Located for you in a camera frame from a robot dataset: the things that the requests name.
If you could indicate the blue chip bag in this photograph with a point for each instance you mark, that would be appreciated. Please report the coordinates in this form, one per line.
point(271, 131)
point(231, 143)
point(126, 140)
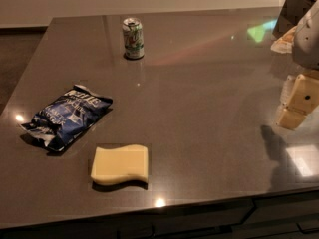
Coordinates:
point(62, 121)

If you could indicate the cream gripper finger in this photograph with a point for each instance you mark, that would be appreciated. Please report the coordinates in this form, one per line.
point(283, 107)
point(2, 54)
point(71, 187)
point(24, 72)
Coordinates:
point(289, 119)
point(305, 95)

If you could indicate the pale snack packet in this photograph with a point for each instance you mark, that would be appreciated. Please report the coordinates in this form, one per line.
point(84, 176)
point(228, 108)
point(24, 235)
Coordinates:
point(285, 43)

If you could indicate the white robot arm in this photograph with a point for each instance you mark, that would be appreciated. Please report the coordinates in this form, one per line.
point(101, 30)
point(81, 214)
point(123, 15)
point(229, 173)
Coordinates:
point(305, 51)

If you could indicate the green 7up soda can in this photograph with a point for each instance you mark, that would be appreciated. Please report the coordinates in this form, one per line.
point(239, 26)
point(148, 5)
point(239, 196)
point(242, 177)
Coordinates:
point(133, 38)

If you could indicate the yellow sponge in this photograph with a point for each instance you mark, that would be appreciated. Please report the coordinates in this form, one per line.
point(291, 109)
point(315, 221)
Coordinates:
point(122, 164)

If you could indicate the dark box with snacks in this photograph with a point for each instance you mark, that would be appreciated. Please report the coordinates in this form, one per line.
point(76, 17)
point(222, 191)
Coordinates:
point(291, 13)

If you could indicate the dark cabinet drawers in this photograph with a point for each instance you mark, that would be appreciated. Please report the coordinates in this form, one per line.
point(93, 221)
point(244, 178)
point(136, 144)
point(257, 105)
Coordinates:
point(282, 216)

